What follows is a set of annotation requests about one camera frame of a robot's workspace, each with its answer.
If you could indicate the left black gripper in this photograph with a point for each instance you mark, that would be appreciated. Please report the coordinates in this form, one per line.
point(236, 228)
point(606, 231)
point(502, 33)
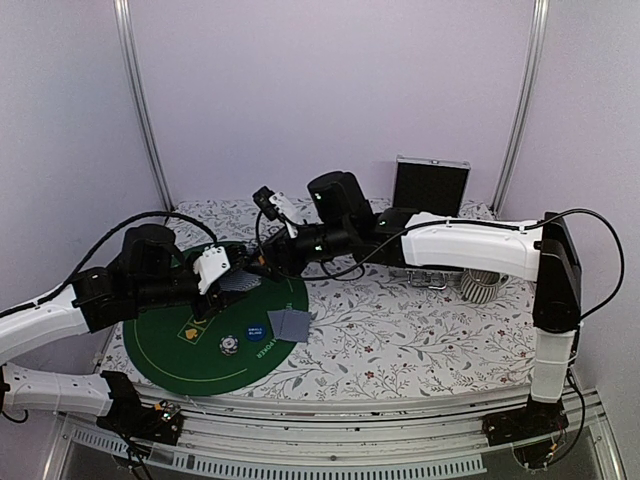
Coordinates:
point(212, 304)

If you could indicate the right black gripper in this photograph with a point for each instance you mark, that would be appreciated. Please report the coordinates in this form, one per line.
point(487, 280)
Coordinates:
point(277, 245)

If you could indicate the blue playing card deck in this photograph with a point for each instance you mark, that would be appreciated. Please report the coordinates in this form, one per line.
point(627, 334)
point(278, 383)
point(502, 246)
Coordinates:
point(240, 281)

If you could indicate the blue small blind button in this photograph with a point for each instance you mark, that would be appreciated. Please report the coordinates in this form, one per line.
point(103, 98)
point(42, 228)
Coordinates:
point(256, 333)

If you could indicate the blue playing card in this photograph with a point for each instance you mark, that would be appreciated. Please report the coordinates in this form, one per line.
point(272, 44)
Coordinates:
point(276, 319)
point(295, 326)

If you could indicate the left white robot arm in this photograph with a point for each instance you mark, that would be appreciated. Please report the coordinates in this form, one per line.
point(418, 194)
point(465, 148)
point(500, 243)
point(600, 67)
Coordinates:
point(149, 273)

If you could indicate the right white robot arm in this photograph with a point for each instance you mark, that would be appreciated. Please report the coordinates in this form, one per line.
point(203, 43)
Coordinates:
point(542, 252)

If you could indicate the round green poker mat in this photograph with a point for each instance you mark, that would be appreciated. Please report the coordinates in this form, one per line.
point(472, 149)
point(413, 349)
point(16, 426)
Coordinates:
point(172, 351)

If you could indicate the floral white tablecloth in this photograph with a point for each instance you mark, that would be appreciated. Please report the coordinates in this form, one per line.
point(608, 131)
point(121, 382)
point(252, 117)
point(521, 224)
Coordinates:
point(378, 335)

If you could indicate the aluminium poker chip case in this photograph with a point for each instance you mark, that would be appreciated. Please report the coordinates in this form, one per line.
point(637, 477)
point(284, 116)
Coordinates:
point(430, 185)

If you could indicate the striped ceramic mug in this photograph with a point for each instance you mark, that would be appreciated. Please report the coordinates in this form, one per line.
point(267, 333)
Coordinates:
point(481, 287)

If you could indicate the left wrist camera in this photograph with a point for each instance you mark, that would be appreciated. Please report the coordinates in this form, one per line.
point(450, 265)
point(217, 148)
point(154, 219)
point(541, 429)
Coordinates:
point(211, 264)

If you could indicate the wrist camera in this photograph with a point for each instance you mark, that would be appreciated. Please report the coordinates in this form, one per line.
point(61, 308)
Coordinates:
point(211, 264)
point(276, 206)

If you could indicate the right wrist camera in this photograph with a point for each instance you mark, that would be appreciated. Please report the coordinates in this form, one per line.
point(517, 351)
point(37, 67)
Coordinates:
point(276, 206)

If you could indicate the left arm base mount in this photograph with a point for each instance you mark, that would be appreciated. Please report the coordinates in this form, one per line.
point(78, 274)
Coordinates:
point(161, 424)

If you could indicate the front aluminium rail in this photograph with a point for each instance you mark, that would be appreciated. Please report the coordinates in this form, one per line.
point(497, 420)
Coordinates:
point(232, 437)

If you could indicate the left aluminium frame post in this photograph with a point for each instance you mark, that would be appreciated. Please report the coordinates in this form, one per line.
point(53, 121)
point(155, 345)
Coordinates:
point(133, 72)

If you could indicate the aluminium frame post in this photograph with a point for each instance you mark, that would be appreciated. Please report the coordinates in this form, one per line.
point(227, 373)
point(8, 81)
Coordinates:
point(133, 72)
point(532, 63)

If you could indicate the right aluminium frame post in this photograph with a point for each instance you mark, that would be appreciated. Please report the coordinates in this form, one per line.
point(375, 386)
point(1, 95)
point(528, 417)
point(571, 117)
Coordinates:
point(532, 63)

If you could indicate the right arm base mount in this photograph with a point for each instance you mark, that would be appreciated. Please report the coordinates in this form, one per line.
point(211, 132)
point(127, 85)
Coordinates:
point(532, 420)

